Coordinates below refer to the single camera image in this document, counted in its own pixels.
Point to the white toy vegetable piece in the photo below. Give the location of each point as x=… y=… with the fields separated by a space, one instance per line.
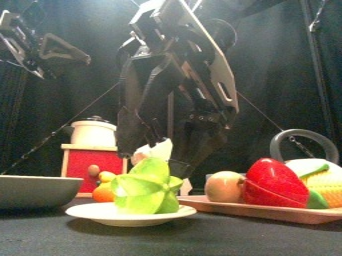
x=158 y=150

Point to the orange toy carrot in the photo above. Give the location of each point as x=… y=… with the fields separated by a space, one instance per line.
x=102 y=191

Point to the beige toy onion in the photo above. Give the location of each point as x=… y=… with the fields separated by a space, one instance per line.
x=223 y=186

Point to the white pot with lid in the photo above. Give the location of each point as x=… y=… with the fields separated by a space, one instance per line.
x=94 y=133

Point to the green toy star fruit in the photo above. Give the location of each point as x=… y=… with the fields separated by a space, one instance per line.
x=145 y=186

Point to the red toy bell pepper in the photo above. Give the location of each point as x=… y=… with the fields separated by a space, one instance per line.
x=275 y=183

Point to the wooden tray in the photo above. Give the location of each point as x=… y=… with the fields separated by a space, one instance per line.
x=268 y=211

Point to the white plate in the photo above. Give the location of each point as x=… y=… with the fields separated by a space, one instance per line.
x=102 y=213

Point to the yellow toy corn cob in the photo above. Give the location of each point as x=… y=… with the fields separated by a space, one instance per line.
x=328 y=188

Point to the grey bowl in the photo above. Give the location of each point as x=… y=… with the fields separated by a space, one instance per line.
x=36 y=191

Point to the black frame pole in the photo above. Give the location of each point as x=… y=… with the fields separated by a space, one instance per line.
x=319 y=83

